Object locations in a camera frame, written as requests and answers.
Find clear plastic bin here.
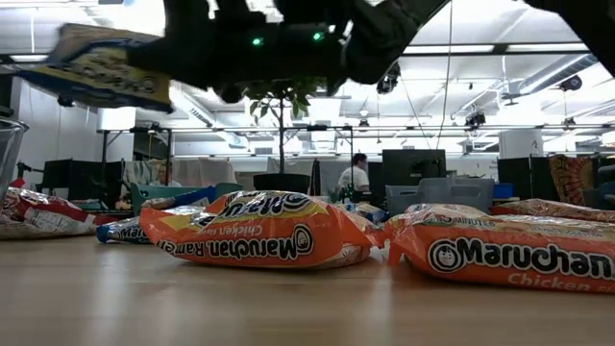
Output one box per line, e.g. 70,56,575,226
0,117,30,209

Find black office chair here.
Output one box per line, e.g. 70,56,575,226
595,165,615,210

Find black desk screens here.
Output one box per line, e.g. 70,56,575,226
41,159,124,202

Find red beef noodle packet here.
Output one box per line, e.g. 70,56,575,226
0,177,119,241
489,197,615,225

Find black metal rig frame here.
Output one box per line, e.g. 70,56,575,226
95,125,174,191

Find orange patterned cloth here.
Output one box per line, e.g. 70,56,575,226
549,154,597,207

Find black folded stand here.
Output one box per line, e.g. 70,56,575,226
309,158,322,196

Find person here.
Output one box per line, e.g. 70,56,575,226
335,152,372,194
147,161,185,189

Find grey translucent plastic bin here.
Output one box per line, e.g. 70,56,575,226
385,177,496,217

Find orange chicken noodle packet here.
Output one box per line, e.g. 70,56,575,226
138,189,386,270
383,202,615,295

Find silver air duct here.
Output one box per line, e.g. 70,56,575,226
518,52,602,95

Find blue soy sauce noodle packet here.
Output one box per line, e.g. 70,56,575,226
16,22,175,115
95,205,215,245
141,185,218,211
335,201,391,226

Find white square column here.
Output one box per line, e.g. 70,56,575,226
498,129,544,160

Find black office partition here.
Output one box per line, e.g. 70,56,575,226
497,156,561,203

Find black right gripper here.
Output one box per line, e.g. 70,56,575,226
127,0,348,90

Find potted green plant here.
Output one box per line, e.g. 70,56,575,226
242,76,332,194

